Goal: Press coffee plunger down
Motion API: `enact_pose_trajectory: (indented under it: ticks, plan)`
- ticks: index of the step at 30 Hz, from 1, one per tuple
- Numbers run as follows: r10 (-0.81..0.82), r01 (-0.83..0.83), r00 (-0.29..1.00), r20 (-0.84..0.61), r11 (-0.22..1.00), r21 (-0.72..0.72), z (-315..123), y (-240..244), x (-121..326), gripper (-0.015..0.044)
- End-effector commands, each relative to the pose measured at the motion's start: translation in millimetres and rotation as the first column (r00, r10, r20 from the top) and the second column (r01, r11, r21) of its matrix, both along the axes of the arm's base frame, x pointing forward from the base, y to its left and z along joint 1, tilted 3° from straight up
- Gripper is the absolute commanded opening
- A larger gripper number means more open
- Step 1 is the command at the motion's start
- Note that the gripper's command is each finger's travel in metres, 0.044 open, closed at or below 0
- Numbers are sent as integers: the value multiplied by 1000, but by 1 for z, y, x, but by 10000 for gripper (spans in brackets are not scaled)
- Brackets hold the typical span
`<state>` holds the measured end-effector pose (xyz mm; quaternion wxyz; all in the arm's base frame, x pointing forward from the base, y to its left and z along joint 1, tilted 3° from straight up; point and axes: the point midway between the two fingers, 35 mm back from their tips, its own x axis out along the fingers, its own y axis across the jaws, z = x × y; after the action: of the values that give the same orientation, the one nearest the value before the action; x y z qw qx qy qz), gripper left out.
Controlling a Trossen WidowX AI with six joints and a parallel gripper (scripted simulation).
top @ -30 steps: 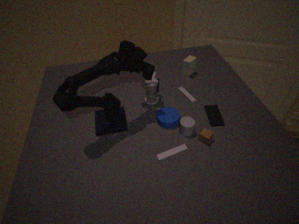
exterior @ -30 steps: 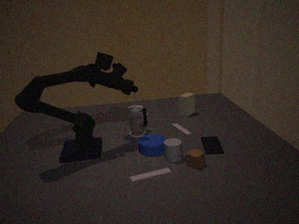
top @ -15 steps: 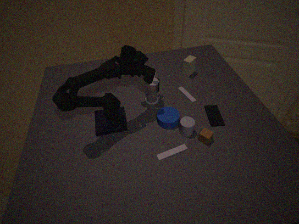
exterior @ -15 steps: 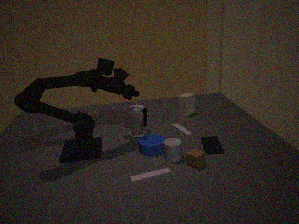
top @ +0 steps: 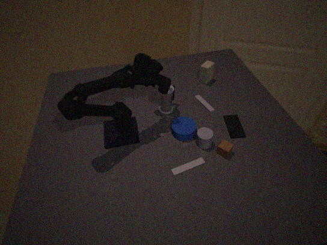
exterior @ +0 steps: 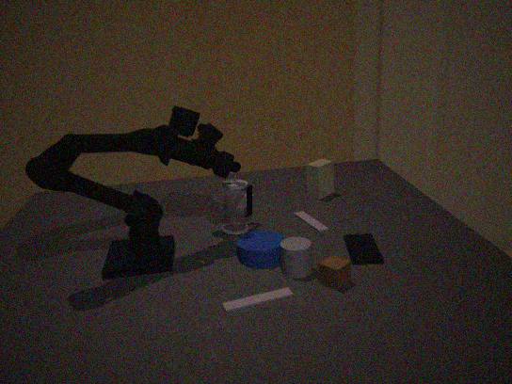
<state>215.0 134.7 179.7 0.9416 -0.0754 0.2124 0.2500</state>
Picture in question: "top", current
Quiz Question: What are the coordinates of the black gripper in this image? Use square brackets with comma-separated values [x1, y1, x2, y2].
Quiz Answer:
[144, 72, 171, 94]

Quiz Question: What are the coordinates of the grey cylinder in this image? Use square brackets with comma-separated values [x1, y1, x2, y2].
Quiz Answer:
[196, 127, 213, 149]

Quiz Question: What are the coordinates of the glass french press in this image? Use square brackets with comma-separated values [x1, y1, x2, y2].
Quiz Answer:
[159, 85, 175, 114]

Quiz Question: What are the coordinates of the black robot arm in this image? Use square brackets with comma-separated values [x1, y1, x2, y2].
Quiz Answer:
[57, 53, 163, 134]

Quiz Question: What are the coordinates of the brown cube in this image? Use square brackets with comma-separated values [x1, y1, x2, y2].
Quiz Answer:
[216, 140, 234, 158]

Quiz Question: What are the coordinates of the blue cylinder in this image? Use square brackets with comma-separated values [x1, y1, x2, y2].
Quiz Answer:
[171, 116, 197, 141]

